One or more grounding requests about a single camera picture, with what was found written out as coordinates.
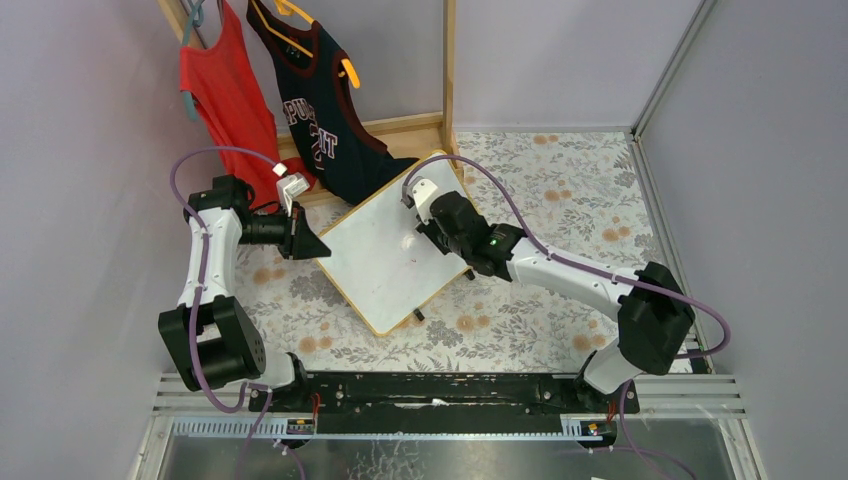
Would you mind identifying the yellow framed whiteboard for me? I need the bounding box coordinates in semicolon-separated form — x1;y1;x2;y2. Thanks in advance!
317;159;468;336

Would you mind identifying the whiteboard wire stand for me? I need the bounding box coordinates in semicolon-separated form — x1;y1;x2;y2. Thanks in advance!
411;268;476;323

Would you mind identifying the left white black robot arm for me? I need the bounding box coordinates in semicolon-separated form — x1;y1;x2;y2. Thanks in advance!
158;175;331;392

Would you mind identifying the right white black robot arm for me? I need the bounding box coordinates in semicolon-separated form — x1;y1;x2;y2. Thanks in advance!
404;183;694;396

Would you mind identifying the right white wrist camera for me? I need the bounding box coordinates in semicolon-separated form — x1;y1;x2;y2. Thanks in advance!
401;177;440;215

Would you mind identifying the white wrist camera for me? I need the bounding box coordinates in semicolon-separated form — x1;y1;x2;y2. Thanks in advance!
401;177;440;215
272;163;311;216

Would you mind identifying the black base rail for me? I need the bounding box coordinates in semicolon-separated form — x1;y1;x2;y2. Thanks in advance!
249;371;640;436

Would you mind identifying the grey blue clothes hanger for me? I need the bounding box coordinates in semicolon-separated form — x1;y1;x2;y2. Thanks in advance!
180;0;208;123

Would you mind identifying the red sleeveless shirt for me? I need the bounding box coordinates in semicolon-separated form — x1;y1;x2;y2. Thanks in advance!
179;1;280;206

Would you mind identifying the wooden clothes rack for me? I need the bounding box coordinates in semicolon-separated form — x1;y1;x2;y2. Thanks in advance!
156;0;465;212

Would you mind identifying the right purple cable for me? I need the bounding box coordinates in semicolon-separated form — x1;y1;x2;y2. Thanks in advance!
400;154;732;480

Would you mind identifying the yellow clothes hanger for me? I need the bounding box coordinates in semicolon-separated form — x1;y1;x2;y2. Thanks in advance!
250;0;362;90

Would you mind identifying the navy basketball jersey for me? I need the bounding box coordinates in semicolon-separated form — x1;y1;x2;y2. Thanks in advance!
246;1;418;205

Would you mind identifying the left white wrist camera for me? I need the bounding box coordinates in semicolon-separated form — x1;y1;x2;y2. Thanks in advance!
272;163;311;216

